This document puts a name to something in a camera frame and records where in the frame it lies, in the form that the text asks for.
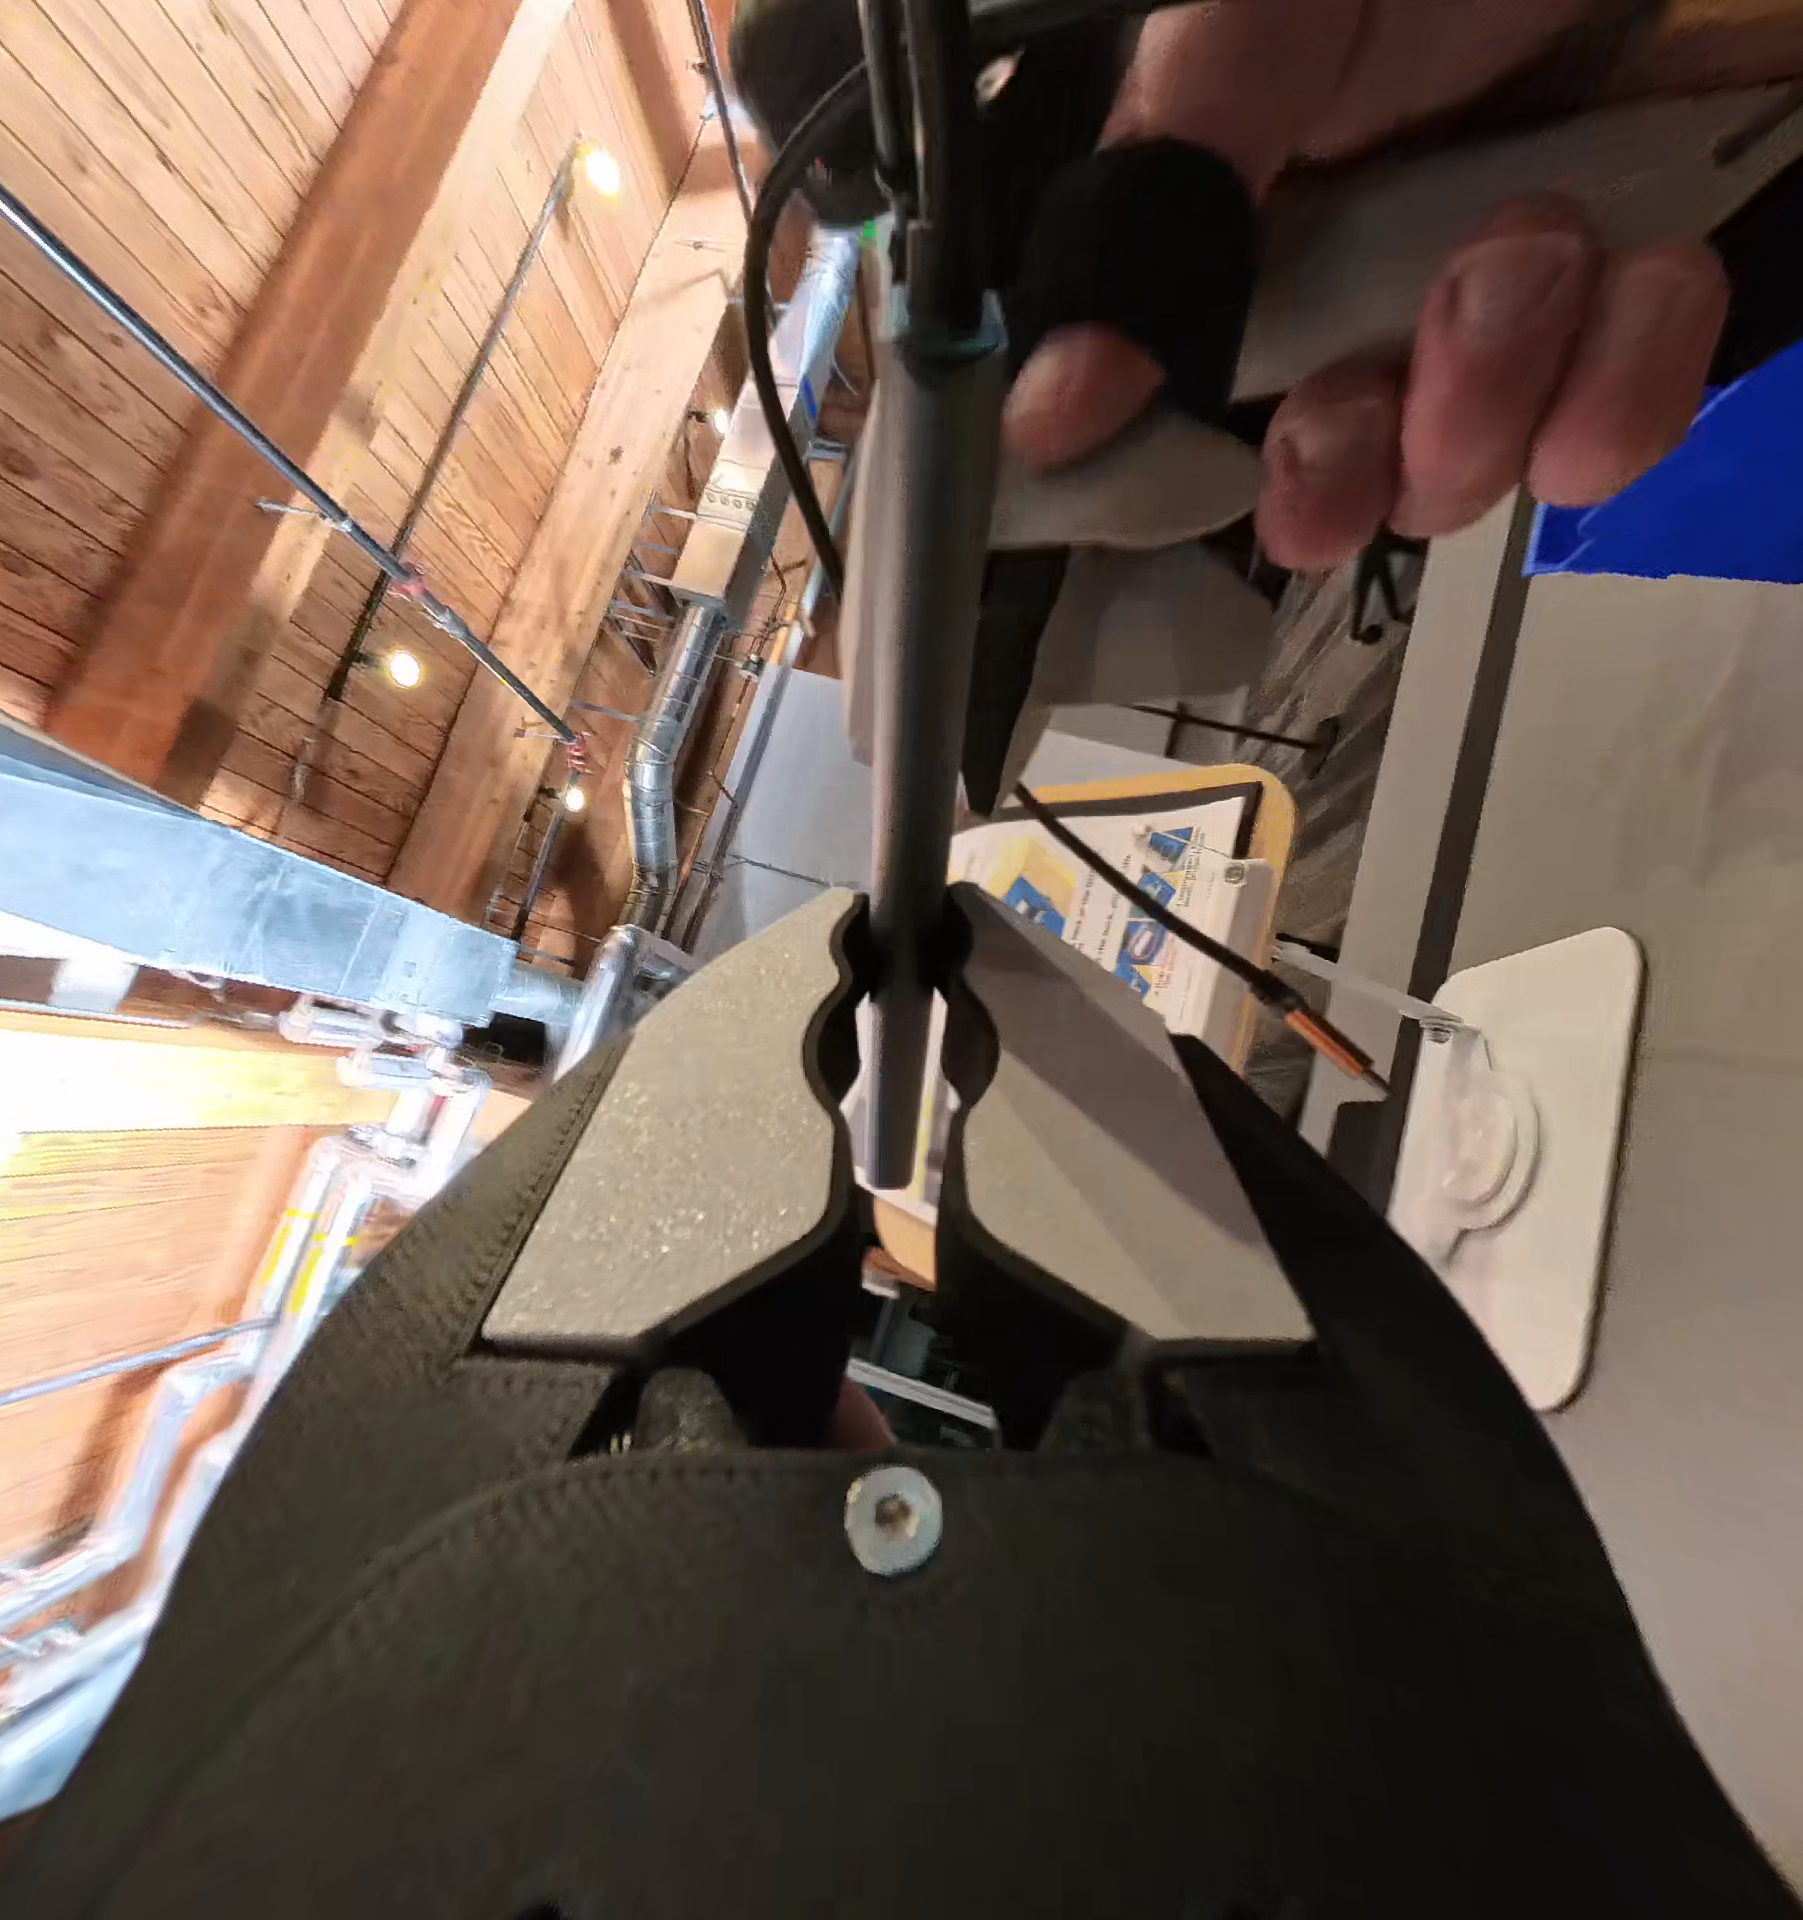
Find metal ceiling pipe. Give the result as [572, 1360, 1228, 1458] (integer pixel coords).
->
[0, 132, 579, 744]

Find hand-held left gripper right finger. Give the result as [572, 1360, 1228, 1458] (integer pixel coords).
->
[935, 882, 1319, 1449]

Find white mounting plate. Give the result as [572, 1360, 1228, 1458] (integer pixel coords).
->
[1381, 927, 1645, 1411]

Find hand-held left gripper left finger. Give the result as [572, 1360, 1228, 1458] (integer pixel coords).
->
[479, 883, 865, 1449]

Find grey hub cable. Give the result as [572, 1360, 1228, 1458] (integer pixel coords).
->
[901, 0, 983, 325]

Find rectangular metal air duct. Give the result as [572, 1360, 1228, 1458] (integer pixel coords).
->
[0, 705, 595, 1035]

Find clear plastic cable holder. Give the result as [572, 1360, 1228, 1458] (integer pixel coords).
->
[1266, 937, 1539, 1233]

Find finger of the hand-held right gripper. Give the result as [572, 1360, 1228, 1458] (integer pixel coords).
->
[975, 540, 1281, 820]
[837, 353, 908, 773]

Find grey probe rod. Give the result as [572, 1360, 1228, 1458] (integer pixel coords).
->
[858, 290, 1011, 1191]

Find silver spiral ventilation duct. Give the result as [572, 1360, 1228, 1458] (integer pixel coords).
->
[599, 584, 740, 937]

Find person's right hand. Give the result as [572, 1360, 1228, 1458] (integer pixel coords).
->
[1006, 0, 1803, 574]

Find black cable with copper plug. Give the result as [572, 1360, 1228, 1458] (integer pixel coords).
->
[1009, 784, 1395, 1092]

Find wooden board with instruction sheet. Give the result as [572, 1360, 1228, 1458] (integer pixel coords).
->
[874, 762, 1299, 1290]

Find blue plastic bin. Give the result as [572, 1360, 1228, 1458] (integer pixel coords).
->
[1523, 298, 1803, 587]

